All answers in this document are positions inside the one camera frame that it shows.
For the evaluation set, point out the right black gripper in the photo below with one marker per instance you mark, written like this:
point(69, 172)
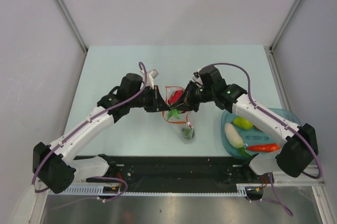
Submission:
point(186, 102)

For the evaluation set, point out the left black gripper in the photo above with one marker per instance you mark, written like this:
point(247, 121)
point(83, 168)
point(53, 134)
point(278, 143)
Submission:
point(158, 104)

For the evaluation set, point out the red fake pepper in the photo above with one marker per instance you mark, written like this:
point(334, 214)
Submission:
point(173, 99)

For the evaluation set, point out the clear orange zip top bag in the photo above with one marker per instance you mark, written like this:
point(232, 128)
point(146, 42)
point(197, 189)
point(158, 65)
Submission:
point(181, 120)

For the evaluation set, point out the dark fake eggplant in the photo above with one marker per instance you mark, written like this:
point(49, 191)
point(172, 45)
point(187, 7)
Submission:
point(188, 133)

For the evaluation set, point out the green fake pear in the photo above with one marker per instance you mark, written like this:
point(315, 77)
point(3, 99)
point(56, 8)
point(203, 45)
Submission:
point(242, 123)

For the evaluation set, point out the white fake daikon radish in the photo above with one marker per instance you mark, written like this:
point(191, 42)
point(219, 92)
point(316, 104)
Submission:
point(235, 139)

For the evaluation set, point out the orange fake carrot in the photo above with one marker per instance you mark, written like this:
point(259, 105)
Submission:
point(264, 148)

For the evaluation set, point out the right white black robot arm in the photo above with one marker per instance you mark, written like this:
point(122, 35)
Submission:
point(298, 143)

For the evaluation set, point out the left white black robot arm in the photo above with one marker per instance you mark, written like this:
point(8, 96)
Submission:
point(55, 164)

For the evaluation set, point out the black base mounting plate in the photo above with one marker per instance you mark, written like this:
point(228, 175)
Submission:
point(184, 175)

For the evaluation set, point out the teal plastic container lid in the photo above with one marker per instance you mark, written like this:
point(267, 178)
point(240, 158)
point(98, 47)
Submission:
point(253, 136)

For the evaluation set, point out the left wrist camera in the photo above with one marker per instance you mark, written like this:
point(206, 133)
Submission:
point(152, 74)

